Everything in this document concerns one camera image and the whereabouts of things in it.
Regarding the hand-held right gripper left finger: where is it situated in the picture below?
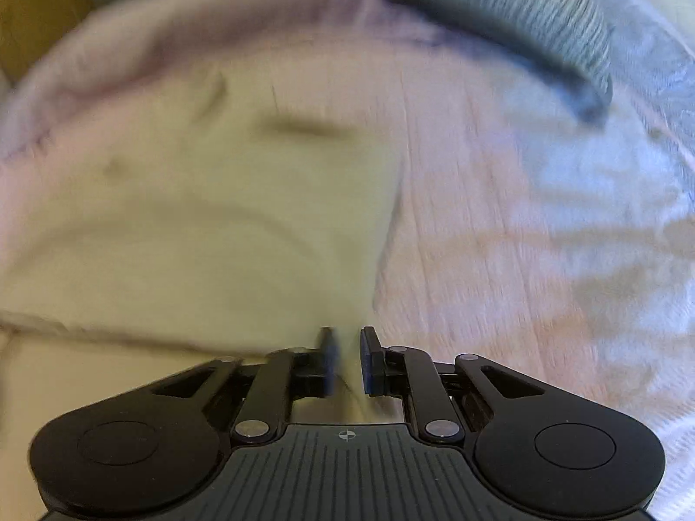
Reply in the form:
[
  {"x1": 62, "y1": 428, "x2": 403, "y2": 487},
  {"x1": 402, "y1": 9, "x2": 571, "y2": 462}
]
[{"x1": 152, "y1": 326, "x2": 341, "y2": 446}]

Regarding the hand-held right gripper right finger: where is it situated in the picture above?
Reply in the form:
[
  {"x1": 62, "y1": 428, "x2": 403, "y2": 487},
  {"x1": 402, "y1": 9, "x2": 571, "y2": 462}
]
[{"x1": 359, "y1": 326, "x2": 546, "y2": 445}]

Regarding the white garment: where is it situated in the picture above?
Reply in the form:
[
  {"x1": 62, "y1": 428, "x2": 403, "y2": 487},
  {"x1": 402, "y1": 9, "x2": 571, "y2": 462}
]
[{"x1": 0, "y1": 59, "x2": 414, "y2": 425}]

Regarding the grey pillow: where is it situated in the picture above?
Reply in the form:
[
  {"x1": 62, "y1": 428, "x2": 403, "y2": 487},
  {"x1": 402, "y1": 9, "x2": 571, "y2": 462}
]
[{"x1": 304, "y1": 0, "x2": 614, "y2": 127}]

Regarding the brown wooden door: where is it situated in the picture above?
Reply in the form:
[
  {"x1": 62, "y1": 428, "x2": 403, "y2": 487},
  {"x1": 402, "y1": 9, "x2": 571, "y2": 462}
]
[{"x1": 0, "y1": 0, "x2": 185, "y2": 86}]

